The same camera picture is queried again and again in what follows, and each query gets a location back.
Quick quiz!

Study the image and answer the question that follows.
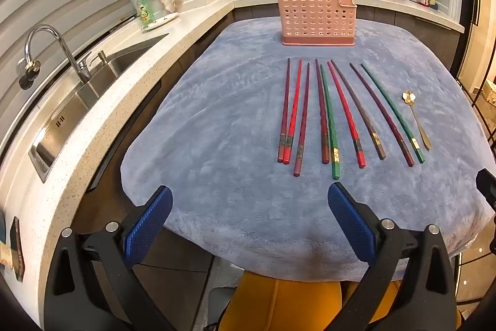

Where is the white plate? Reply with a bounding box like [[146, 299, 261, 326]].
[[141, 13, 180, 31]]

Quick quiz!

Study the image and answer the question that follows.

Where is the black framed glass door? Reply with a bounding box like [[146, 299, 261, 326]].
[[457, 0, 496, 145]]

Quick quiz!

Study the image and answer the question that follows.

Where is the stainless steel sink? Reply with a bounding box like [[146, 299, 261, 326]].
[[28, 33, 170, 183]]

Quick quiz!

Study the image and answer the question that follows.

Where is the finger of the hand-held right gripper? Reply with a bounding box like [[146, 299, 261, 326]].
[[476, 168, 496, 209]]

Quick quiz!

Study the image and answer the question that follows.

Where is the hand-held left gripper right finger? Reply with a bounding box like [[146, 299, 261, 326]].
[[325, 182, 458, 331]]

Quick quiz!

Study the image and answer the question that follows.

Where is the gold spoon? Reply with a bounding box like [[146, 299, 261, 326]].
[[401, 91, 432, 150]]

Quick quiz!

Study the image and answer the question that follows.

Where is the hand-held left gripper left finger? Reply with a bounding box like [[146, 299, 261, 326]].
[[42, 186, 173, 331]]

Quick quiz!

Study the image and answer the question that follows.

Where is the blue-grey fleece blanket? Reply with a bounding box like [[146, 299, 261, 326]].
[[120, 17, 496, 283]]

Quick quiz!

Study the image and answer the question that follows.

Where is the dark red chopstick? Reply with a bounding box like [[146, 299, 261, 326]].
[[277, 58, 291, 163], [293, 62, 311, 177], [315, 59, 330, 164]]

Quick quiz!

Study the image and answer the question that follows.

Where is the dark brown flat object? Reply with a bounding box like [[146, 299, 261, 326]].
[[9, 216, 26, 283]]

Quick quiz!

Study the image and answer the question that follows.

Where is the green chopstick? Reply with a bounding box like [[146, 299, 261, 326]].
[[320, 64, 341, 180], [361, 63, 426, 164]]

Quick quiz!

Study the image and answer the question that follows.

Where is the green dish soap bottle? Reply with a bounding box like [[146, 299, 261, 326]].
[[135, 0, 155, 25]]

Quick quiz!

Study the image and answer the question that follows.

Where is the chrome faucet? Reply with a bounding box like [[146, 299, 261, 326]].
[[25, 24, 93, 84]]

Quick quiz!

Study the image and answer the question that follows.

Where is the pink perforated utensil basket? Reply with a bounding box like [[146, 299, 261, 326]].
[[275, 0, 358, 47]]

